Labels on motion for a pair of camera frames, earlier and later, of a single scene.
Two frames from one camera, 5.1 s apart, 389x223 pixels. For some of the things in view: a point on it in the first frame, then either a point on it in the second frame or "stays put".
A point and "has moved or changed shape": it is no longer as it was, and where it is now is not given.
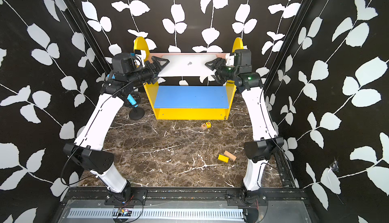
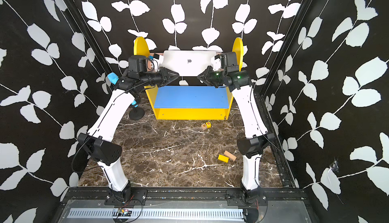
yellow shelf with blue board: x=189 y=102 stays put
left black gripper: x=154 y=76 → x=165 y=79
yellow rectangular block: x=223 y=158 stays put
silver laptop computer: x=187 y=66 has moved or changed shape
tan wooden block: x=230 y=155 stays put
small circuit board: x=124 y=212 stays put
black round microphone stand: x=136 y=113 stays put
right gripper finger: x=216 y=63 → x=206 y=76
